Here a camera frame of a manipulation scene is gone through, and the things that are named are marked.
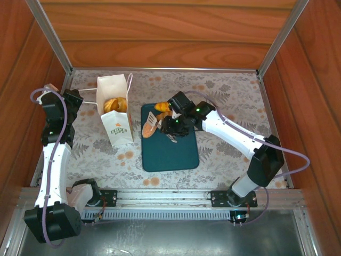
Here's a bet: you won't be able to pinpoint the metal serving tongs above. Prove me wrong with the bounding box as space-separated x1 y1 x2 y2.
145 111 178 144

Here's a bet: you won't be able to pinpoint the oval sugared fake bread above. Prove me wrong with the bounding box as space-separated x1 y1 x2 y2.
142 122 158 139

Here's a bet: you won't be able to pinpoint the printed white paper bag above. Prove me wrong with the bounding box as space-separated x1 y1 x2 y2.
79 73 135 147

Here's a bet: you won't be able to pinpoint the striped croissant fake bread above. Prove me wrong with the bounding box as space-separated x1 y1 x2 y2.
156 111 173 123

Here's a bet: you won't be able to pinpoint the yellow-orange long fake bread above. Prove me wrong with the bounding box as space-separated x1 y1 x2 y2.
154 102 172 112

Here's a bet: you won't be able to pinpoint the teal plastic tray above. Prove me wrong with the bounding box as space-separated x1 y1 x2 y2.
140 103 200 173

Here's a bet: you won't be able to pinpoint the floral tablecloth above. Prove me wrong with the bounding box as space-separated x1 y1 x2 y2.
42 69 290 189

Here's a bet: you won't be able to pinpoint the grey metal sheet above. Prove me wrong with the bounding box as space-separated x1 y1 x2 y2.
18 210 306 256

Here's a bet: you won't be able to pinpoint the thin aluminium wall rail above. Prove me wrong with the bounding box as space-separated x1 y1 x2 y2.
71 67 258 73

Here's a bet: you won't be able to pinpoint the aluminium corner post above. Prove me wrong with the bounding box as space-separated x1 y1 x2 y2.
25 0 74 75
257 0 310 78

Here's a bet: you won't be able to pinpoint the aluminium mounting rail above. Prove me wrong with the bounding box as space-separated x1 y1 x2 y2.
17 186 306 211

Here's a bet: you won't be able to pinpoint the white slotted cable duct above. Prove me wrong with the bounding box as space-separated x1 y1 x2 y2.
79 209 294 221

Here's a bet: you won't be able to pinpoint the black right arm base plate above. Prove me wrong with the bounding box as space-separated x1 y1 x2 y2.
210 189 258 208

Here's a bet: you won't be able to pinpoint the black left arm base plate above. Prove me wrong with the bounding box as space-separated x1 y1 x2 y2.
87 189 118 207

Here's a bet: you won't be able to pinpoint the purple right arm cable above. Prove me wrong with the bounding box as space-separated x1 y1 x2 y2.
185 90 311 226

